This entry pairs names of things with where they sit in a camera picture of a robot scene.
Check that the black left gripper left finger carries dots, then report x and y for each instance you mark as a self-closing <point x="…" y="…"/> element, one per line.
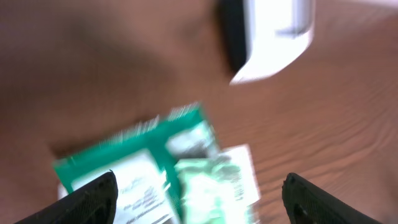
<point x="93" y="203"/>

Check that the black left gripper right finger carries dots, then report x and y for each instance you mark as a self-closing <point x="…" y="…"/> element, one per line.
<point x="305" y="203"/>

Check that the green grip gloves package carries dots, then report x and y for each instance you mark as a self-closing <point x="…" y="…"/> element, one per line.
<point x="142" y="159"/>

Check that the mint green wipes pack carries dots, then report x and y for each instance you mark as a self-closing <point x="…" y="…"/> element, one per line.
<point x="219" y="190"/>

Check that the white barcode scanner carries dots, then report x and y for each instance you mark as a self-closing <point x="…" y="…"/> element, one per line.
<point x="262" y="37"/>

